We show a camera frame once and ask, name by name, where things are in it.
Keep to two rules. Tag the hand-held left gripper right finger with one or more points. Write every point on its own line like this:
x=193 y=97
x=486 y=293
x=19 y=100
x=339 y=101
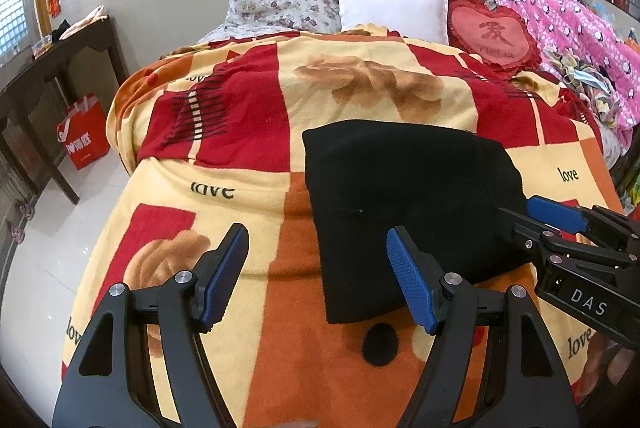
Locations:
x=407 y=278

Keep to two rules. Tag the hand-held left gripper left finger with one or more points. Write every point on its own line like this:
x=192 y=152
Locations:
x=225 y=278

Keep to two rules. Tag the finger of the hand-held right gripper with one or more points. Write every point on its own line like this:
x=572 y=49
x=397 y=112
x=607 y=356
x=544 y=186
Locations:
x=555 y=213
x=530 y=233

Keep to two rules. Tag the black pants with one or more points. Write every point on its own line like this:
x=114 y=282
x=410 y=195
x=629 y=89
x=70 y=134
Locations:
x=400 y=178

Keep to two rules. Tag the red orange checkered blanket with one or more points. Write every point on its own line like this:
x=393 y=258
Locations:
x=250 y=208

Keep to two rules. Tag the multicoloured cloth bundle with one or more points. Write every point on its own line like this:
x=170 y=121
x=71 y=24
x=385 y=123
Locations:
x=600 y=103

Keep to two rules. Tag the blue face mask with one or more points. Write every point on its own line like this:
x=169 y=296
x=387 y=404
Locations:
x=587 y=80

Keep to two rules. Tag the red heart cushion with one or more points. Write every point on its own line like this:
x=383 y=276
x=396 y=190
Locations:
x=492 y=38

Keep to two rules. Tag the pink printed quilt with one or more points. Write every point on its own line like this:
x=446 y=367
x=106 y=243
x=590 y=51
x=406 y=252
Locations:
x=565 y=18

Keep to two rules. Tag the red shopping bag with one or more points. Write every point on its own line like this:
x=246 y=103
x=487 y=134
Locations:
x=82 y=138

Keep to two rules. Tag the carved dark wooden furniture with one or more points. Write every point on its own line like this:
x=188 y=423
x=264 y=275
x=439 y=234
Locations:
x=15 y=208

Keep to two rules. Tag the white pillow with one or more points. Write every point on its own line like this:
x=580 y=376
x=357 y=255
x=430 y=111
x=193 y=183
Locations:
x=390 y=5

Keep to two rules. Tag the dark wooden side table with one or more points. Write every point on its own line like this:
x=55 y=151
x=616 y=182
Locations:
x=30 y=78

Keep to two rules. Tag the pink cloth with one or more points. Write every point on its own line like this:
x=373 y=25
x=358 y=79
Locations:
x=82 y=24

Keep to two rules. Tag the glass block window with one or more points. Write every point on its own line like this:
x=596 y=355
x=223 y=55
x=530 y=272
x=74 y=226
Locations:
x=15 y=3

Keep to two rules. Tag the dark wooden bed frame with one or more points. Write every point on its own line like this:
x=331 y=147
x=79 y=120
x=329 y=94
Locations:
x=625 y=158

